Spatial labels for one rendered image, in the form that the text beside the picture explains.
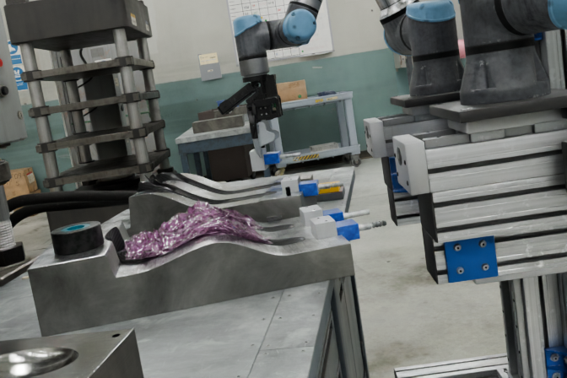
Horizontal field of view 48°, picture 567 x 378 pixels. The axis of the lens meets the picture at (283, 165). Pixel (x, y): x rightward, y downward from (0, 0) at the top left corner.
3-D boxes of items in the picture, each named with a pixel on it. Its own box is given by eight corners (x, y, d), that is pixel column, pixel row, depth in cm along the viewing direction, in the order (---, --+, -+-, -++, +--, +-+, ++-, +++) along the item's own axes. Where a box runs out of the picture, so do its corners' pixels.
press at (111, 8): (186, 202, 669) (152, 5, 641) (167, 237, 516) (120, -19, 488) (99, 216, 666) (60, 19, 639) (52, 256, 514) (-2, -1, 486)
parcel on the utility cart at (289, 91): (303, 103, 748) (299, 79, 744) (309, 104, 717) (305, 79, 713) (269, 109, 742) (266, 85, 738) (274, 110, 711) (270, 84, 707)
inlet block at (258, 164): (303, 162, 169) (300, 143, 168) (300, 165, 164) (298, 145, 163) (256, 168, 171) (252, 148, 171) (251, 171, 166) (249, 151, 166)
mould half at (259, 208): (317, 208, 158) (310, 156, 156) (306, 236, 132) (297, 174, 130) (130, 231, 166) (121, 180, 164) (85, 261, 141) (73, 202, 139)
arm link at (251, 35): (266, 12, 160) (233, 16, 158) (272, 55, 161) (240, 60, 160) (261, 15, 167) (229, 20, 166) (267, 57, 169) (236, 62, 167)
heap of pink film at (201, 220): (263, 224, 123) (256, 186, 122) (276, 246, 106) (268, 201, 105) (129, 250, 120) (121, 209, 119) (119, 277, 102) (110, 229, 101)
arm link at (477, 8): (499, 42, 118) (492, -31, 116) (558, 33, 106) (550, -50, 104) (449, 50, 113) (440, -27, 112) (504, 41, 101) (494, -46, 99)
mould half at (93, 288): (321, 239, 129) (314, 186, 127) (355, 275, 103) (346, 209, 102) (72, 286, 122) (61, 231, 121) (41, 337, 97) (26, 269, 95)
